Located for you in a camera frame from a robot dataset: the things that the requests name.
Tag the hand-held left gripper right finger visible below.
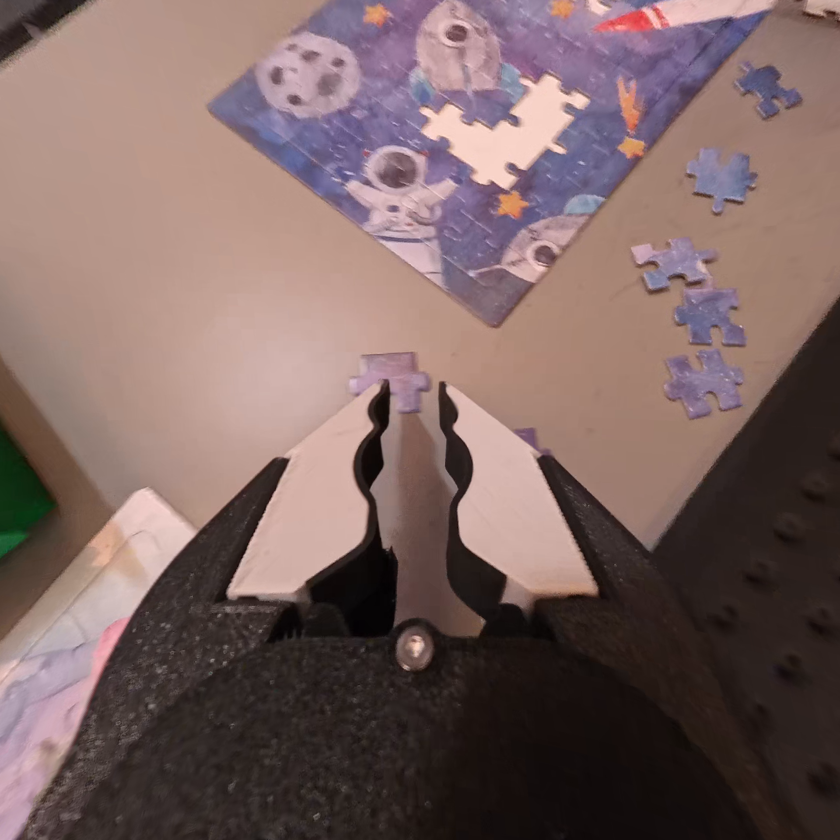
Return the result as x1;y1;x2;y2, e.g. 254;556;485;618
438;381;599;610

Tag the colourful jigsaw puzzle board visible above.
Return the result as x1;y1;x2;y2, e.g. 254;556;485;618
0;487;199;840

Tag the space jigsaw puzzle board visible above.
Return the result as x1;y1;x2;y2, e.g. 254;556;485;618
206;0;780;328

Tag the green plastic bin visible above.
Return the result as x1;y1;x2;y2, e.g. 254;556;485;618
0;420;59;560

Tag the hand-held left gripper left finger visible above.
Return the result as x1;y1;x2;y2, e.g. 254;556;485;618
226;381;391;602

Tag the beige desk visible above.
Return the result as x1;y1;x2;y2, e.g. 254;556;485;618
0;0;840;657

